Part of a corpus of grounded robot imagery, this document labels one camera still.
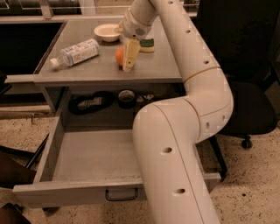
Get orange fruit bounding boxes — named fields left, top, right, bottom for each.
left=115, top=46, right=124, bottom=67

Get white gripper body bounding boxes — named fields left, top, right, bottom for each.
left=122, top=8, right=152, bottom=40

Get black tape roll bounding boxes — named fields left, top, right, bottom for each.
left=118, top=89, right=137, bottom=109

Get black office chair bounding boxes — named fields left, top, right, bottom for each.
left=195, top=0, right=280, bottom=182

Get green and yellow sponge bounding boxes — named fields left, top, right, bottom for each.
left=140, top=38, right=154, bottom=53

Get black coiled strap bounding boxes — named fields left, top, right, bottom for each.
left=68, top=90, right=115, bottom=116

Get black drawer handle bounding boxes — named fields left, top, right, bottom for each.
left=105, top=188, right=138, bottom=202

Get dark chair base at left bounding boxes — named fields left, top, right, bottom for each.
left=0, top=73, right=50, bottom=224

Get clear plastic water bottle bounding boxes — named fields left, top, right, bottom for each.
left=50, top=38, right=99, bottom=69

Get small crumpled wrappers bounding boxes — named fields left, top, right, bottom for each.
left=136, top=94, right=154, bottom=103

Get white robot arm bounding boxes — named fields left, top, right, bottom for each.
left=118, top=0, right=234, bottom=224

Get grey metal cabinet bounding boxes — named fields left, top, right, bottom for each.
left=35, top=19, right=186, bottom=131

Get white ceramic bowl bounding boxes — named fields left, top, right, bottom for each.
left=94, top=24, right=121, bottom=43

